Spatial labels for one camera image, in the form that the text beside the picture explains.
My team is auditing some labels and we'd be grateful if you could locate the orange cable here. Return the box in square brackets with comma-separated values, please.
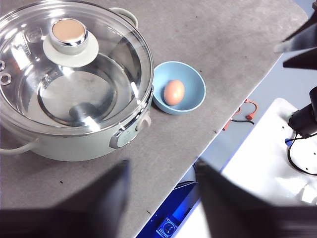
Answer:
[222, 99, 259, 132]

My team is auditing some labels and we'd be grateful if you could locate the brown egg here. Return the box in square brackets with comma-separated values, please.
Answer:
[163, 79, 185, 106]

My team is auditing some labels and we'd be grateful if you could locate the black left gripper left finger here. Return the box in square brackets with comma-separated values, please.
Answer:
[0, 160, 130, 238]

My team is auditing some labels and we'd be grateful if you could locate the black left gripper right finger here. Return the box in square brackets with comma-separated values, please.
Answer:
[195, 158, 317, 238]

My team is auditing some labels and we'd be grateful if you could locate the blue lit electronics box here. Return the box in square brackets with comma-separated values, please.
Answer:
[136, 180, 202, 238]

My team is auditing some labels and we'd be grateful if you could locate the pale green electric steamer pot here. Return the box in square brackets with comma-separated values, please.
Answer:
[0, 0, 155, 162]

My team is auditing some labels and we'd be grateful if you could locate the black cable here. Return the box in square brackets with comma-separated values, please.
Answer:
[286, 132, 317, 177]

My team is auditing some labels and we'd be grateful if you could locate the glass lid with green knob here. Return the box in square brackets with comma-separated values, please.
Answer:
[0, 1, 155, 137]

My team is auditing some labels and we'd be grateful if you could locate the blue ribbed bowl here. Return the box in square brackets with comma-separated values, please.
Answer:
[152, 61, 207, 116]

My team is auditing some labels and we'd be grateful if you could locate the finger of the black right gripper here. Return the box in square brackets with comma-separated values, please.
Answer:
[283, 48, 317, 73]
[273, 23, 317, 54]

